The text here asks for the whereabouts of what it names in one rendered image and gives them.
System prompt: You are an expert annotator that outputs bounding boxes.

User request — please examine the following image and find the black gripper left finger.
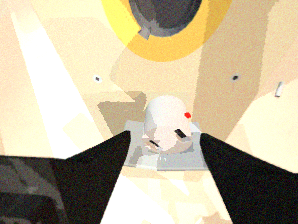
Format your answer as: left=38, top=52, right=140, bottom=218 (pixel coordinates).
left=0, top=130, right=131, bottom=224

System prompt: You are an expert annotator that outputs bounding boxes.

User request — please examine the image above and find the cream service panel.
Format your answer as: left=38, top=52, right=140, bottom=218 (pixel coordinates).
left=29, top=0, right=298, bottom=142

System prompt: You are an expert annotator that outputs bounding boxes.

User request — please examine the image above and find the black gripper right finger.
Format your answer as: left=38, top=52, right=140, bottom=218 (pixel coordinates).
left=200, top=133, right=298, bottom=224

